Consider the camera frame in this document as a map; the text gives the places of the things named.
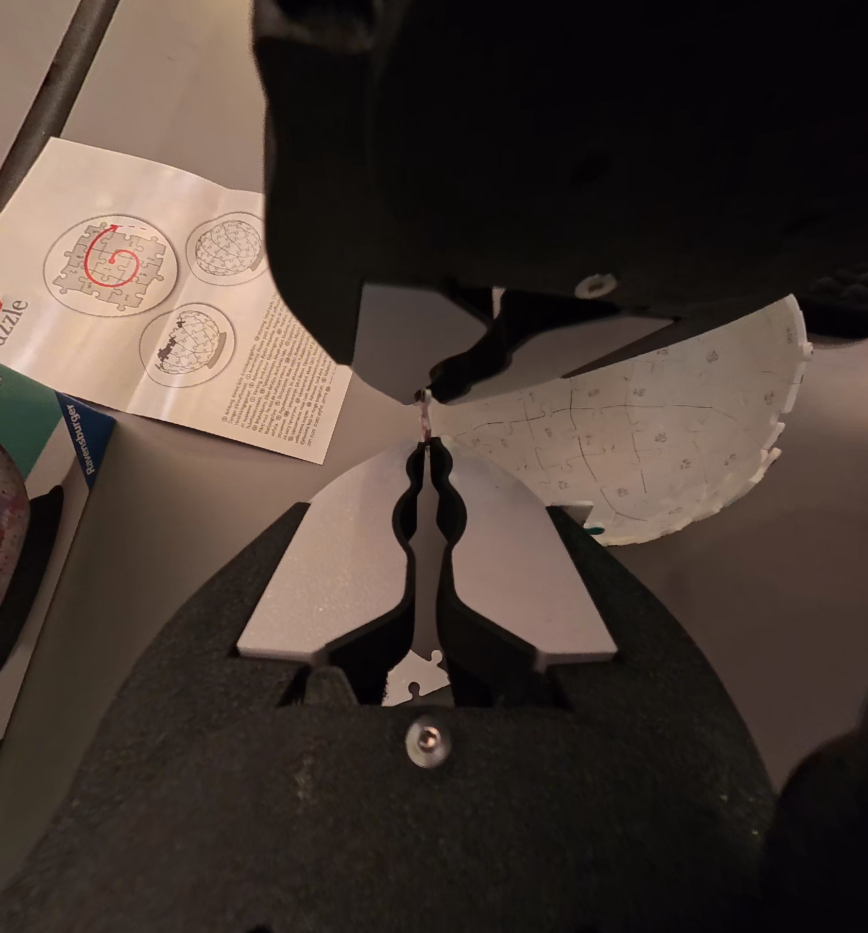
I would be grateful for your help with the folded instruction sheet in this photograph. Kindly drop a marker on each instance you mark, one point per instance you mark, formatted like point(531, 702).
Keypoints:
point(208, 204)

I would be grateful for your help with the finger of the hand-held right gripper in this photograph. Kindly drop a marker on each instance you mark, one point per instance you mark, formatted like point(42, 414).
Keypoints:
point(404, 328)
point(550, 350)

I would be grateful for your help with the puzzle ball box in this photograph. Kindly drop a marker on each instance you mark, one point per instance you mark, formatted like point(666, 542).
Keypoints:
point(88, 452)

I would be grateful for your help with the person's dark blue clothing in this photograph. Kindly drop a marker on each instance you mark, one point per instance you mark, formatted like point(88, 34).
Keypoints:
point(842, 802)

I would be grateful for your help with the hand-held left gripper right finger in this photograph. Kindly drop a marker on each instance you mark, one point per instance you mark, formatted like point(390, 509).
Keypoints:
point(528, 583)

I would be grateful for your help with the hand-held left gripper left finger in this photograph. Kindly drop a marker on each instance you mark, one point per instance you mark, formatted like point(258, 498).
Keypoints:
point(332, 576)

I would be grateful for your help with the half-built puzzle ball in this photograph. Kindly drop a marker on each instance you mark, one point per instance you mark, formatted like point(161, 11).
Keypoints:
point(659, 452)

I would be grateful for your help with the joined white puzzle pieces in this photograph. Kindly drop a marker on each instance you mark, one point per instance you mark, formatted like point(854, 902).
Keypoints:
point(419, 685)

